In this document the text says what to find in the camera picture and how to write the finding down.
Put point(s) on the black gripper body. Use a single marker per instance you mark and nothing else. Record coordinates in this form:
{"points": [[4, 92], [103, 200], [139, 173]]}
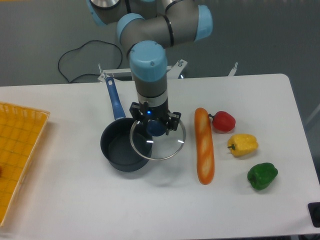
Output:
{"points": [[157, 113]]}

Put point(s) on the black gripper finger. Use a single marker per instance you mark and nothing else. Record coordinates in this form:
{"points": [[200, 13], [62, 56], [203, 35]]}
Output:
{"points": [[172, 120], [140, 120]]}

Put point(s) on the glass lid with blue knob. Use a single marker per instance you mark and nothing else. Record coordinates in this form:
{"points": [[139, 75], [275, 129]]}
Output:
{"points": [[156, 148]]}

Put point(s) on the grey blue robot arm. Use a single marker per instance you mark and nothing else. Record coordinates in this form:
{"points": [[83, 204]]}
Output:
{"points": [[144, 35]]}

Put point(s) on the red bell pepper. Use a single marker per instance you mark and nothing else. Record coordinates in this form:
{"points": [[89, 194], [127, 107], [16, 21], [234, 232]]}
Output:
{"points": [[223, 121]]}

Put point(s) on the orange baguette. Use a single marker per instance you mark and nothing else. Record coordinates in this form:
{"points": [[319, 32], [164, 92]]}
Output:
{"points": [[205, 161]]}

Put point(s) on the yellow bell pepper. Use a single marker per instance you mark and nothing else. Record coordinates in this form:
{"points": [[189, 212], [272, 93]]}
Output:
{"points": [[242, 144]]}

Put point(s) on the green bell pepper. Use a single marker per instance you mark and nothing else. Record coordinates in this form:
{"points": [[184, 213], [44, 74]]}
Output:
{"points": [[261, 175]]}

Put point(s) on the yellow plastic basket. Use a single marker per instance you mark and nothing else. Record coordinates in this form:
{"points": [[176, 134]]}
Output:
{"points": [[21, 128]]}

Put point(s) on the black device at table edge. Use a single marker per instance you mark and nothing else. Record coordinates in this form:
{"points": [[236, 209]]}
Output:
{"points": [[314, 211]]}

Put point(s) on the blue saucepan with handle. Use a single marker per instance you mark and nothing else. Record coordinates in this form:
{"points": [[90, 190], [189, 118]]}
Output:
{"points": [[115, 140]]}

